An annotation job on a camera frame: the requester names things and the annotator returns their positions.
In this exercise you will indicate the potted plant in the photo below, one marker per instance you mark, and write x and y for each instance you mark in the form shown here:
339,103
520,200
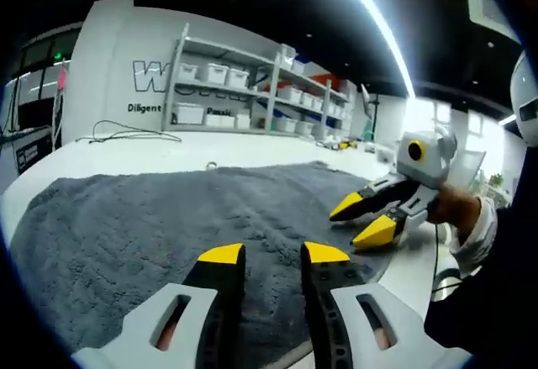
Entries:
496,179

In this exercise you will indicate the grey towel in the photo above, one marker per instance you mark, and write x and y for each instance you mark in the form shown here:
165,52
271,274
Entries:
147,217

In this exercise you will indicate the person's right hand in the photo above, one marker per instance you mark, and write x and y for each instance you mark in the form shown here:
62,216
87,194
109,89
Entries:
456,209

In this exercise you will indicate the white chest-worn device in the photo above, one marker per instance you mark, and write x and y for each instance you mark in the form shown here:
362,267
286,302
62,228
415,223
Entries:
525,91

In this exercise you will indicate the white office chair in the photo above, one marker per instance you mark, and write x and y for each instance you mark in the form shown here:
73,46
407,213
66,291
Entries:
445,280

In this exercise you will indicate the black pole stand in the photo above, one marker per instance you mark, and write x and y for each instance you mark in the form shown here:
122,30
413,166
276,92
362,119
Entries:
374,112

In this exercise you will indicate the white side desk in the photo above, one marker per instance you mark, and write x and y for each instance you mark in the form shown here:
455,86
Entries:
29,150

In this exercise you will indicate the long ceiling light strip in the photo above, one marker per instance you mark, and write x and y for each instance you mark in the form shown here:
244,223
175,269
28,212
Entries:
382,20

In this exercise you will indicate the grey metal shelving unit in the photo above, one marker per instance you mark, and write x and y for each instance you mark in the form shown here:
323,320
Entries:
273,87

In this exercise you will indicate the small black monitor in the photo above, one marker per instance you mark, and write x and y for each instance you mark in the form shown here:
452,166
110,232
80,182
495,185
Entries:
35,114

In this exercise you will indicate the pink tag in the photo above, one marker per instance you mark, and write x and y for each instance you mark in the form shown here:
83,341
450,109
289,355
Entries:
62,80

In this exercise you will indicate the ceiling air vent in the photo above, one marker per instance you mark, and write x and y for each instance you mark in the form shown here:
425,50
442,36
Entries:
492,3

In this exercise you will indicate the short ceiling light strip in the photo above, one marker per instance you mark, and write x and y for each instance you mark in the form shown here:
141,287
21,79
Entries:
506,120

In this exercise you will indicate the person's dark clothed torso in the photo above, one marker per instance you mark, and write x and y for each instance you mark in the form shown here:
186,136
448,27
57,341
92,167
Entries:
496,323

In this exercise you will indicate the clear plastic container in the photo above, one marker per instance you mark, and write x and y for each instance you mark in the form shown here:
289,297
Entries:
386,154

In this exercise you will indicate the white and yellow device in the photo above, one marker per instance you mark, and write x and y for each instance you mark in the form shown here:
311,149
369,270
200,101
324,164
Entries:
338,144

